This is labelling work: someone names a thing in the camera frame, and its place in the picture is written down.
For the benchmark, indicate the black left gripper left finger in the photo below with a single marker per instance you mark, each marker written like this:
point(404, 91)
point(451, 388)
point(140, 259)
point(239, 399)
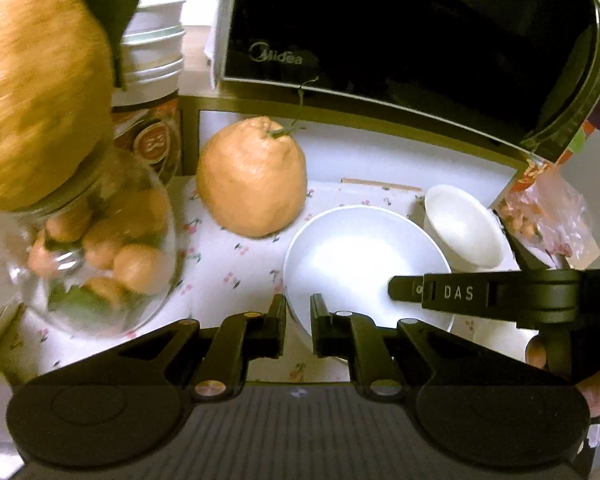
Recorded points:
point(266, 332)

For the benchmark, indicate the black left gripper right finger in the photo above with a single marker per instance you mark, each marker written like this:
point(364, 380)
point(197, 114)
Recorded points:
point(331, 332)

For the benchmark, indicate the large cream bowl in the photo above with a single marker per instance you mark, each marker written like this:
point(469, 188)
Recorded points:
point(348, 255)

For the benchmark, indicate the small cream bowl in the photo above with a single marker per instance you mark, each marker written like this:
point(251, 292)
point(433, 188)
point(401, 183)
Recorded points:
point(466, 232)

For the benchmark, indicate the person's right hand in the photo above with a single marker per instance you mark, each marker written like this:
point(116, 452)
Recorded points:
point(535, 355)

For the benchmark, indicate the plastic bag of fruit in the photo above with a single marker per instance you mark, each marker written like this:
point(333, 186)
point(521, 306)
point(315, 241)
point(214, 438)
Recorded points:
point(545, 212)

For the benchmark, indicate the orange citrus on cloth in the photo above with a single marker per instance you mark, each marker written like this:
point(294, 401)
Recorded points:
point(252, 177)

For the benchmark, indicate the glass jar with tangerines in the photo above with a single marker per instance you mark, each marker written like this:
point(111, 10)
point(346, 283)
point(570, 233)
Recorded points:
point(97, 260)

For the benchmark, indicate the black Midea microwave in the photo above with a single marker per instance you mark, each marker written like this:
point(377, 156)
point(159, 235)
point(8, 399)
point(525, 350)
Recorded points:
point(523, 72)

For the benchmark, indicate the stacked white lidded tins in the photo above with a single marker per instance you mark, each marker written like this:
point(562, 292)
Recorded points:
point(152, 58)

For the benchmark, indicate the large citrus on jar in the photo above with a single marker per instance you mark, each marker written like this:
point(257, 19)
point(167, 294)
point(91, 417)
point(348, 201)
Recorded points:
point(56, 83)

